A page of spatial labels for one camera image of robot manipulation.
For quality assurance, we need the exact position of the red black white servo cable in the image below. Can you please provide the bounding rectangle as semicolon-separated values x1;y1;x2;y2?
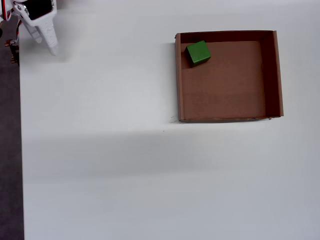
14;21;24;44

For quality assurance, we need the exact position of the brown cardboard box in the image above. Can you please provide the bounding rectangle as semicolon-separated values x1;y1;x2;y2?
174;29;285;124

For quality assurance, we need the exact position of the green cube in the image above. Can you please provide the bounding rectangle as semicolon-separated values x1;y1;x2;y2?
184;39;212;69

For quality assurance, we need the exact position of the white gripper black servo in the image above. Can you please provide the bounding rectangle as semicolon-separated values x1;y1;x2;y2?
12;0;60;58

